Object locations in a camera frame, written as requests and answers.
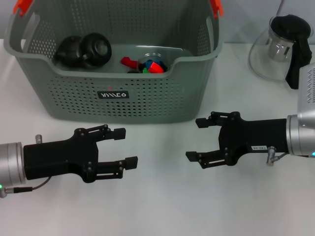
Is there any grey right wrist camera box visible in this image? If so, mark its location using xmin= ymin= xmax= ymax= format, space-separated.
xmin=297 ymin=62 xmax=315 ymax=128

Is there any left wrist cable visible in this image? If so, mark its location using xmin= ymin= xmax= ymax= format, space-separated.
xmin=4 ymin=176 xmax=52 ymax=194

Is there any glass teacup black sleeve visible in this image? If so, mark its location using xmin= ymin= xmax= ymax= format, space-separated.
xmin=126 ymin=53 xmax=170 ymax=74
xmin=78 ymin=32 xmax=113 ymax=67

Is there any blue square toy plate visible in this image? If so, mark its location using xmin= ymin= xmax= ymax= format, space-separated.
xmin=144 ymin=59 xmax=162 ymax=68

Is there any dark red long brick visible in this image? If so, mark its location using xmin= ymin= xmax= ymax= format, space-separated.
xmin=120 ymin=56 xmax=138 ymax=69

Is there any grey perforated storage basket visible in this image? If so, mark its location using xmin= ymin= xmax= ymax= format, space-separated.
xmin=3 ymin=0 xmax=224 ymax=123

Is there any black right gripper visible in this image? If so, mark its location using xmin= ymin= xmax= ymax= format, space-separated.
xmin=186 ymin=111 xmax=291 ymax=170

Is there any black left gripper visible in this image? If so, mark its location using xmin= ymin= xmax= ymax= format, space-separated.
xmin=23 ymin=124 xmax=138 ymax=184

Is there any orange basket handle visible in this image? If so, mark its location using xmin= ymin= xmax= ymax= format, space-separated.
xmin=12 ymin=0 xmax=32 ymax=17
xmin=209 ymin=0 xmax=224 ymax=19

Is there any orange red slope brick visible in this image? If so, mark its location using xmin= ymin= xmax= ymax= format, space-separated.
xmin=148 ymin=61 xmax=165 ymax=74

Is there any black clay teapot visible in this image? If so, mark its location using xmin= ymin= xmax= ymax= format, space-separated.
xmin=53 ymin=36 xmax=83 ymax=68

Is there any glass pitcher black handle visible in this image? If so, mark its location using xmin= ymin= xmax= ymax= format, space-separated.
xmin=248 ymin=14 xmax=313 ymax=89

